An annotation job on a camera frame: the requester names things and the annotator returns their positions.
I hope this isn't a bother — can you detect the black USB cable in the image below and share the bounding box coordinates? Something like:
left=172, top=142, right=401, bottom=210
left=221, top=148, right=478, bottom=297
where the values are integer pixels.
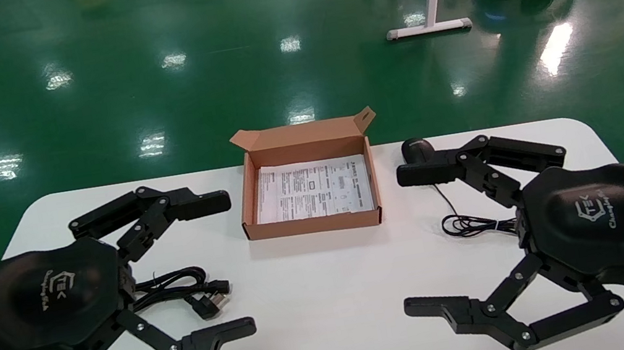
left=129, top=261, right=236, bottom=332

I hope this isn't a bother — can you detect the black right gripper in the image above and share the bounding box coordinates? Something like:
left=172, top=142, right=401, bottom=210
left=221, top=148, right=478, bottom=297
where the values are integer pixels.
left=379, top=112, right=624, bottom=350

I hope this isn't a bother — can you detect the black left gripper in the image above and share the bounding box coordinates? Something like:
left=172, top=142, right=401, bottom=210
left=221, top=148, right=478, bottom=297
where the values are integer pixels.
left=0, top=172, right=261, bottom=350

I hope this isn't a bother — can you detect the white printed instruction sheet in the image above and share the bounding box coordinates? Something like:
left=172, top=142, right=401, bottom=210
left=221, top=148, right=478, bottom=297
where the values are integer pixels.
left=249, top=151, right=376, bottom=229

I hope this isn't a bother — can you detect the black wired computer mouse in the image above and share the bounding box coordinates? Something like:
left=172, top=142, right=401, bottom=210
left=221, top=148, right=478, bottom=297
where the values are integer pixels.
left=400, top=124, right=521, bottom=250

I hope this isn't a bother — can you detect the brown cardboard box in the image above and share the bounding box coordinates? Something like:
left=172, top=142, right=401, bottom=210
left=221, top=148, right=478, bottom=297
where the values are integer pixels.
left=227, top=105, right=393, bottom=247

